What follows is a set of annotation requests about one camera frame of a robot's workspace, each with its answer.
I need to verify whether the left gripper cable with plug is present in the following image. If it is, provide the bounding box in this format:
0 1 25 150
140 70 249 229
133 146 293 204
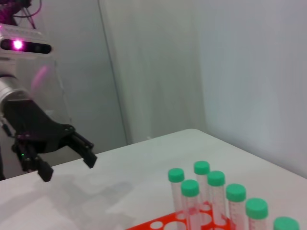
1 118 15 138

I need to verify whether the dark cable bundle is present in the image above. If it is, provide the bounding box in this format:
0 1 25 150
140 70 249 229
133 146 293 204
0 0 42 29

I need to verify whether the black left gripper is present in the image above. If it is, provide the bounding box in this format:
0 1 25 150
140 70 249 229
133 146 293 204
2 98 98 183

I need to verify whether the orange plastic test tube rack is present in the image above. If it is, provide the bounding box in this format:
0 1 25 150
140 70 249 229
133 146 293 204
126 202 236 230

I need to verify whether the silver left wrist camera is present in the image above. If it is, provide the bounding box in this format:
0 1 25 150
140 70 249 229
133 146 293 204
0 23 53 60

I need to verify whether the clear test tube green cap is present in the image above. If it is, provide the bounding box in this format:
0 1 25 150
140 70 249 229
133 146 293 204
181 179 202 230
245 198 269 230
167 168 187 230
193 161 212 204
225 184 248 230
207 170 227 226
273 217 300 230

